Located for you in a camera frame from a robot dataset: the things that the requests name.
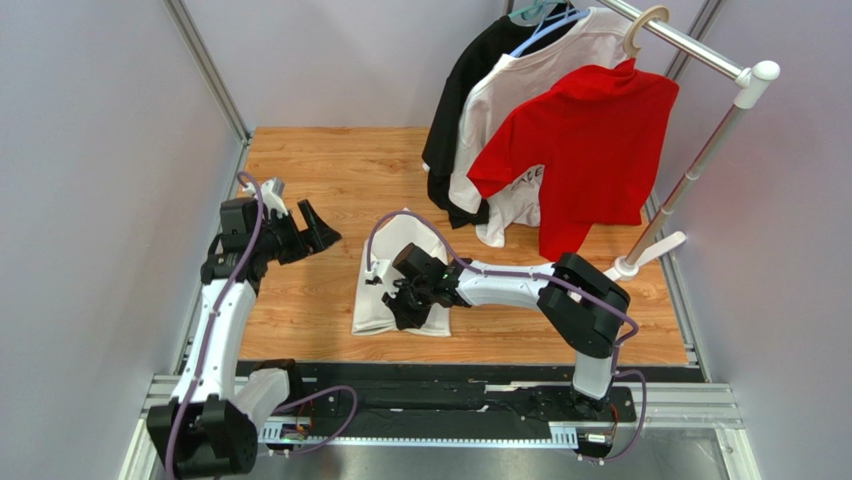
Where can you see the blue hanger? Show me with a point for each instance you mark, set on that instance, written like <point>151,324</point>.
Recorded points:
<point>548,26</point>

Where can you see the red t-shirt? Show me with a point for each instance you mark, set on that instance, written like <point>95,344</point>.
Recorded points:
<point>598,134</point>

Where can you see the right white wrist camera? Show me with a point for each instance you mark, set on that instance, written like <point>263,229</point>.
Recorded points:
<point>378,272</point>

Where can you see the white flower print t-shirt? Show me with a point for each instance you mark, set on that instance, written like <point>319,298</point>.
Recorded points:
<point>594,40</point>

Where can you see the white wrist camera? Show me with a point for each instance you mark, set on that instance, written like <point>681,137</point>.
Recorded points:
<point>378,272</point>
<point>271,191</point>

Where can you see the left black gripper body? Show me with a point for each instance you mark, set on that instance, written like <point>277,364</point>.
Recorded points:
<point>283,239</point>

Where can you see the wooden hanger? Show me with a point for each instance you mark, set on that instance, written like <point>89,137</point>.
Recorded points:
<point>656,12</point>

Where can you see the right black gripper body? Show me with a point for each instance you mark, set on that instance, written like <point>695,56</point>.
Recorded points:
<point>404,296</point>

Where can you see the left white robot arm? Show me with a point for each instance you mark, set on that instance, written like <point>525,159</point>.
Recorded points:
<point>209,428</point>

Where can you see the white cloth napkin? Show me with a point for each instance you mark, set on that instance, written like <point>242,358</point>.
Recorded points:
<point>373,313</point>

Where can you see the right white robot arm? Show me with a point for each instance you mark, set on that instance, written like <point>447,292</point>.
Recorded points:
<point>584,306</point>

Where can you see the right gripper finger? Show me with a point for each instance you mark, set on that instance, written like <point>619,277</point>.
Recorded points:
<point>433,312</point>
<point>402,307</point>

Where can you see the teal hanger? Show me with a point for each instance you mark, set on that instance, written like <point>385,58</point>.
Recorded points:
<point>534,13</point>

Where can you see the black t-shirt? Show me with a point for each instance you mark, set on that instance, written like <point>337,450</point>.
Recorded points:
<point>475,62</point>

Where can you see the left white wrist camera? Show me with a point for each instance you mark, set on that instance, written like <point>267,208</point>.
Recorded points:
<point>271,191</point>

